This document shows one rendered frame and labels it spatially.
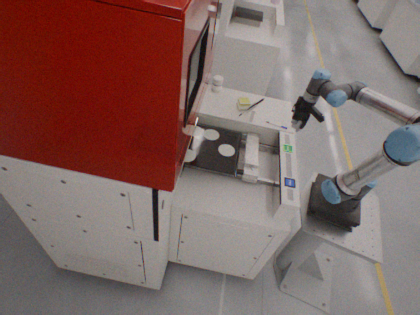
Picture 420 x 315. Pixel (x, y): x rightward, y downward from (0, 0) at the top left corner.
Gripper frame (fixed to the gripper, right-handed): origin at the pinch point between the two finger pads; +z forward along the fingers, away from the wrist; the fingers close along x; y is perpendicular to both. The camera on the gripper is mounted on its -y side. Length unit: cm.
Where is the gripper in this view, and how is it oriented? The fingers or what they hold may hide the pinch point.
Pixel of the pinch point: (298, 130)
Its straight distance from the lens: 153.4
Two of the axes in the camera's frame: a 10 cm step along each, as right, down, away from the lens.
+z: -1.4, 6.7, 7.3
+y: -9.8, -2.1, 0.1
